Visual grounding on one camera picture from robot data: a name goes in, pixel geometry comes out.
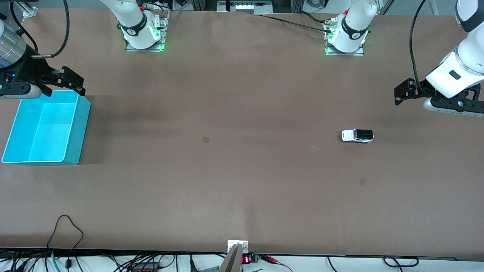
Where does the thin black looped cable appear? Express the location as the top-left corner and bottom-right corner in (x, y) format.
(47, 214), (84, 266)

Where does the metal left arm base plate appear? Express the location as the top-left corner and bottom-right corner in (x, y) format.
(324, 17), (366, 57)

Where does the black cable across table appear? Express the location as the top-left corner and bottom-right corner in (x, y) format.
(261, 11), (334, 34)

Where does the black coiled cable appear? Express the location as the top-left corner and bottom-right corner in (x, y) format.
(383, 256), (419, 268)

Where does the red wire with clip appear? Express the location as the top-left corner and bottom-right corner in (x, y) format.
(261, 255), (293, 272)

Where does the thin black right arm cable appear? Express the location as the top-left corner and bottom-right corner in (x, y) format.
(9, 2), (39, 52)

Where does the turquoise plastic bin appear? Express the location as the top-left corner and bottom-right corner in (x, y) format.
(1, 90), (92, 166)

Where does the metal rack device with lights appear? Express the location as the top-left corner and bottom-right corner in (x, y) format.
(217, 0), (273, 12)

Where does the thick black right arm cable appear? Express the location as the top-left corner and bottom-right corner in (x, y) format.
(32, 0), (71, 59)

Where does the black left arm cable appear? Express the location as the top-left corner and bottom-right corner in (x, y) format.
(410, 0), (428, 93)

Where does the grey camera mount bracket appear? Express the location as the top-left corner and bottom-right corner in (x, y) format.
(218, 240), (249, 272)

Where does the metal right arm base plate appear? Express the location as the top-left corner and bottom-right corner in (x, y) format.
(125, 11), (169, 53)

